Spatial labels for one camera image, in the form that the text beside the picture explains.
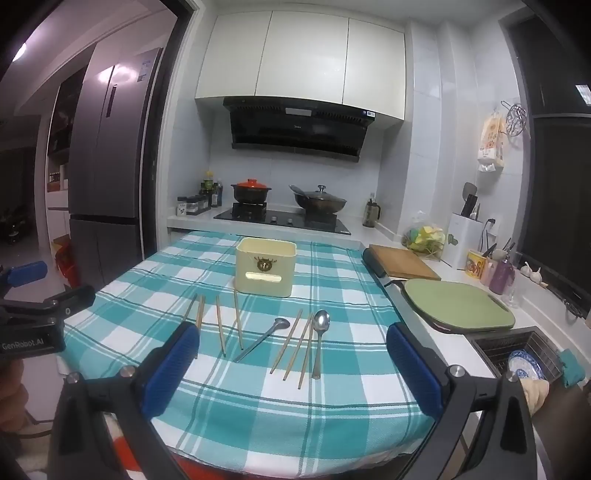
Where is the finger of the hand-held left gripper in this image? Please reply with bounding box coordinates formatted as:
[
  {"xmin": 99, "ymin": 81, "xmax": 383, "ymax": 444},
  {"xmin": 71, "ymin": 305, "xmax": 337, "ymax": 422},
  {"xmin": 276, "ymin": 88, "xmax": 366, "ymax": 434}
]
[
  {"xmin": 0, "ymin": 285, "xmax": 96, "ymax": 321},
  {"xmin": 0, "ymin": 261, "xmax": 49, "ymax": 296}
]

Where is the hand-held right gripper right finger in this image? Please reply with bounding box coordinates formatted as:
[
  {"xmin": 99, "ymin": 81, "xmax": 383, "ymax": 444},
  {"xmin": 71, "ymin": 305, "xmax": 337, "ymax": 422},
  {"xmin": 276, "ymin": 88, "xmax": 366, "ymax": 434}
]
[{"xmin": 387, "ymin": 322, "xmax": 539, "ymax": 480}]

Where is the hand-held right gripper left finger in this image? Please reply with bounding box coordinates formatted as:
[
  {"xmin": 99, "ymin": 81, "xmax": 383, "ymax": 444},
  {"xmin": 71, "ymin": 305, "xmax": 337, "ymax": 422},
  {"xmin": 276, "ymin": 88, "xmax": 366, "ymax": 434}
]
[{"xmin": 48, "ymin": 320, "xmax": 201, "ymax": 480}]

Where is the silver spoon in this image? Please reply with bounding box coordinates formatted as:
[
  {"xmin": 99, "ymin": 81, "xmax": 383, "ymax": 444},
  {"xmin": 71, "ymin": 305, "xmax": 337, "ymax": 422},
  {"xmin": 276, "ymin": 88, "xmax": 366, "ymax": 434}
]
[{"xmin": 311, "ymin": 310, "xmax": 331, "ymax": 380}]

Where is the dark metal ladle spoon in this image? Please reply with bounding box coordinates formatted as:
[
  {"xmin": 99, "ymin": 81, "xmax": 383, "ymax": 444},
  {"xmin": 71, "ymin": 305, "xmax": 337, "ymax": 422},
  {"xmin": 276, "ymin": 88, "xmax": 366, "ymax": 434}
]
[{"xmin": 233, "ymin": 318, "xmax": 291, "ymax": 363}]

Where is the cream utensil holder box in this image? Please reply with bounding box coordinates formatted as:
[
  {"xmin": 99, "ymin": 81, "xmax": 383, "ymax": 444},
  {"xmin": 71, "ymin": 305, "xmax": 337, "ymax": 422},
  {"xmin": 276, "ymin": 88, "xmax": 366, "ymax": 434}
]
[{"xmin": 235, "ymin": 237, "xmax": 297, "ymax": 298}]

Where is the red bag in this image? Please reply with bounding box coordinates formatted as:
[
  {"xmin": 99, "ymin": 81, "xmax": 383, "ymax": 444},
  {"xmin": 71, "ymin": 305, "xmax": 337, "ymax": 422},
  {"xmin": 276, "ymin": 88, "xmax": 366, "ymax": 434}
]
[{"xmin": 55, "ymin": 244, "xmax": 80, "ymax": 288}]

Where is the green cutting board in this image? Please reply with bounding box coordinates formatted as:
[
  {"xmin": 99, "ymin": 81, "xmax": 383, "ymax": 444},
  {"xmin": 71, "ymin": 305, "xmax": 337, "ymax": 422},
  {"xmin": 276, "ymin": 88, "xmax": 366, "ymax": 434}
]
[{"xmin": 384, "ymin": 278, "xmax": 515, "ymax": 334}]

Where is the steel sink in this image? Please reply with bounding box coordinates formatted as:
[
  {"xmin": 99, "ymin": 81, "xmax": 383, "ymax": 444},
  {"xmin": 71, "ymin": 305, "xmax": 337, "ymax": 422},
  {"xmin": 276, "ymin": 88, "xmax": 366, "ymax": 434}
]
[{"xmin": 468, "ymin": 325, "xmax": 566, "ymax": 384}]

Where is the teal checkered tablecloth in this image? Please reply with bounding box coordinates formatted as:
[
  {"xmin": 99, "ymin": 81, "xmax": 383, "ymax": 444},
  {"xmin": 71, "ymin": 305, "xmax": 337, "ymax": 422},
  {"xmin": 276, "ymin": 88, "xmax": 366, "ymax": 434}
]
[{"xmin": 60, "ymin": 229, "xmax": 455, "ymax": 464}]

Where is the wooden cutting board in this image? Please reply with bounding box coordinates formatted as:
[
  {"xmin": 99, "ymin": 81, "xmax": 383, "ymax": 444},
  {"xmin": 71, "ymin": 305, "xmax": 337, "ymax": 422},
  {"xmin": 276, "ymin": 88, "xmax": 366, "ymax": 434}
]
[{"xmin": 368, "ymin": 244, "xmax": 441, "ymax": 281}]

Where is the blue patterned plate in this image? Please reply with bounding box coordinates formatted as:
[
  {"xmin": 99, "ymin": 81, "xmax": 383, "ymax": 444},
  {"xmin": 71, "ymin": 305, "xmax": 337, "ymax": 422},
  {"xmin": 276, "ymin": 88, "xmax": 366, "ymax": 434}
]
[{"xmin": 508, "ymin": 351, "xmax": 548, "ymax": 382}]

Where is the yellow printed cup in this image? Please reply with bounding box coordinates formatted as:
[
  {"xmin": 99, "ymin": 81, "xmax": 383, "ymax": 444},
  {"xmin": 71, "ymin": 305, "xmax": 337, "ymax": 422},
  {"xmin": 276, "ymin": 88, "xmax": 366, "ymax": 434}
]
[{"xmin": 466, "ymin": 249, "xmax": 488, "ymax": 279}]

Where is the purple bottle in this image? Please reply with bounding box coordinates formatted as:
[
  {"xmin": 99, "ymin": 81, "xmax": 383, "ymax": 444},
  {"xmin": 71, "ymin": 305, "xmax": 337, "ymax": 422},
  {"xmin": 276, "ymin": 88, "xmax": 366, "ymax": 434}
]
[{"xmin": 489, "ymin": 258, "xmax": 515, "ymax": 295}]

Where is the plastic bag of sponges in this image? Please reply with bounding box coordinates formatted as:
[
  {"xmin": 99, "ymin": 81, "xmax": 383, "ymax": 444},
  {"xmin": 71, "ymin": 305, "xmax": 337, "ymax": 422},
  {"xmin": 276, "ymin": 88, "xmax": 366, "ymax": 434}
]
[{"xmin": 402, "ymin": 211, "xmax": 458, "ymax": 257}]

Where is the grey refrigerator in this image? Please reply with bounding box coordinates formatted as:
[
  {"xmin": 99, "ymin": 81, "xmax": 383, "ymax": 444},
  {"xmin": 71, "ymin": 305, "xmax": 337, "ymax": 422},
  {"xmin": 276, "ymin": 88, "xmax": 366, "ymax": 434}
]
[{"xmin": 68, "ymin": 46, "xmax": 164, "ymax": 291}]

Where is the white knife block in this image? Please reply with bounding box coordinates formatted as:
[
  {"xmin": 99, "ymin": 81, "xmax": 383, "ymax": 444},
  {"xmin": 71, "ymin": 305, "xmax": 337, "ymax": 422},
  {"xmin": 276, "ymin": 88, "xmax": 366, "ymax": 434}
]
[{"xmin": 450, "ymin": 212, "xmax": 484, "ymax": 264}]

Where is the black spice jar rack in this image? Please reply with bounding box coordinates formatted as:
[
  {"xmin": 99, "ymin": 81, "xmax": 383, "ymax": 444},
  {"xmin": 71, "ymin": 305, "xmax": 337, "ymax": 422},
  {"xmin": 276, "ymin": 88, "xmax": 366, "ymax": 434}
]
[{"xmin": 177, "ymin": 195, "xmax": 210, "ymax": 217}]

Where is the teal cloth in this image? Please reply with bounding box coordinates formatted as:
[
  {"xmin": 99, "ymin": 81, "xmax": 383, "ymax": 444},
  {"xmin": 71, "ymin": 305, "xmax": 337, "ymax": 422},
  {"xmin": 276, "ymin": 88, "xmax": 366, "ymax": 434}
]
[{"xmin": 558, "ymin": 349, "xmax": 583, "ymax": 386}]

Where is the black gas stove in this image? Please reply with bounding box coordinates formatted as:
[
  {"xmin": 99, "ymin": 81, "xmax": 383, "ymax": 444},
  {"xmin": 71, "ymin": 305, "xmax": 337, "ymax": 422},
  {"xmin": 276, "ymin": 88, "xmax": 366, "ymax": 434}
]
[{"xmin": 213, "ymin": 202, "xmax": 340, "ymax": 232}]

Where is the black wok with glass lid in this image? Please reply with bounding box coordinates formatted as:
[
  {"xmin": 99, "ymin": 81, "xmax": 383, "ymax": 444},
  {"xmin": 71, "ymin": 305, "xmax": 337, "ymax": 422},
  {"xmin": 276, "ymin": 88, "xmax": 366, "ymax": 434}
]
[{"xmin": 289, "ymin": 185, "xmax": 348, "ymax": 215}]

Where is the black pot with orange lid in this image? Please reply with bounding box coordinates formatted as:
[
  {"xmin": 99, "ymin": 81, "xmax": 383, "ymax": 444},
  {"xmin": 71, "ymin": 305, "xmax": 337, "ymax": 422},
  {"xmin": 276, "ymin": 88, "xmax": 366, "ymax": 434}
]
[{"xmin": 231, "ymin": 179, "xmax": 273, "ymax": 204}]

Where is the hanging printed packet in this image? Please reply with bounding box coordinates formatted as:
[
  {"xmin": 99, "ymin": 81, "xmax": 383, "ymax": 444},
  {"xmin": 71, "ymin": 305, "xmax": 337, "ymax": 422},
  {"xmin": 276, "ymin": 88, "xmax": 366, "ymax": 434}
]
[{"xmin": 477, "ymin": 113, "xmax": 506, "ymax": 169}]

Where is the black range hood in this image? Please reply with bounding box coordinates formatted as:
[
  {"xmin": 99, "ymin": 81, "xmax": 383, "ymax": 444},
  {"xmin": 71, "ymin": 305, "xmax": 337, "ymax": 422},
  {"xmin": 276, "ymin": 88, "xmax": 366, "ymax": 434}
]
[{"xmin": 223, "ymin": 97, "xmax": 377, "ymax": 163}]

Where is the hanging wire steamer rack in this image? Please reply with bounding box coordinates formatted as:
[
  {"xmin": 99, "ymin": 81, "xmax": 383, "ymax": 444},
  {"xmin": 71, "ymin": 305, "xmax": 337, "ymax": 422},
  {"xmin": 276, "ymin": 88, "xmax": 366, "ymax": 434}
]
[{"xmin": 501, "ymin": 100, "xmax": 530, "ymax": 138}]

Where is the white wall cabinet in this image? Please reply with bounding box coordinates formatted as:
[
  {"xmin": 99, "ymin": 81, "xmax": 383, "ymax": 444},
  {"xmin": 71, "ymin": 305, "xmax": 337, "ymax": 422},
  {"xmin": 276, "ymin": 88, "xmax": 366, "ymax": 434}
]
[{"xmin": 195, "ymin": 10, "xmax": 407, "ymax": 121}]

